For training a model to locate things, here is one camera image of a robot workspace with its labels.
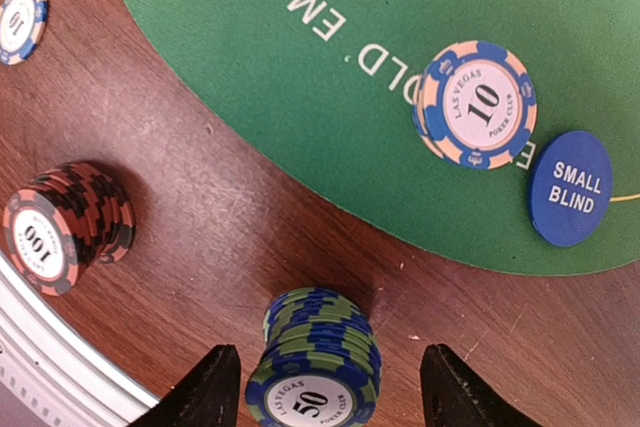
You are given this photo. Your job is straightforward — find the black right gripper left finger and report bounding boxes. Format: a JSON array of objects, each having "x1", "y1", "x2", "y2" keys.
[{"x1": 129, "y1": 345, "x2": 241, "y2": 427}]

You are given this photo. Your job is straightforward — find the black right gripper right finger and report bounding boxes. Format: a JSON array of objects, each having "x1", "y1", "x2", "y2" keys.
[{"x1": 420, "y1": 344, "x2": 539, "y2": 427}]

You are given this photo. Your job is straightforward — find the blue green 50 chip stack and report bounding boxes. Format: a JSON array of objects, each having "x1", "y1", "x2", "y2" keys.
[{"x1": 245, "y1": 287, "x2": 382, "y2": 427}]

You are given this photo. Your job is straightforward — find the red black 100 chip stack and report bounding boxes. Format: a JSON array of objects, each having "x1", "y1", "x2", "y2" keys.
[{"x1": 2, "y1": 162, "x2": 136, "y2": 296}]

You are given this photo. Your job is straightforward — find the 10 chips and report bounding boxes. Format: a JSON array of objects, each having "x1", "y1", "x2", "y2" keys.
[{"x1": 413, "y1": 40, "x2": 537, "y2": 170}]

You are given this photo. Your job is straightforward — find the blue white 10 chip stack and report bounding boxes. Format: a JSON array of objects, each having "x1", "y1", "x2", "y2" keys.
[{"x1": 1, "y1": 0, "x2": 49, "y2": 66}]

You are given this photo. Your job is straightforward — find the round green poker mat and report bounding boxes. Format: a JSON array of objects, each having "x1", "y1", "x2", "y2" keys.
[{"x1": 124, "y1": 0, "x2": 639, "y2": 275}]

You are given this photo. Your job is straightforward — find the aluminium front rail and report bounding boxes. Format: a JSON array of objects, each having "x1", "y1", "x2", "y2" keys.
[{"x1": 1, "y1": 257, "x2": 159, "y2": 427}]

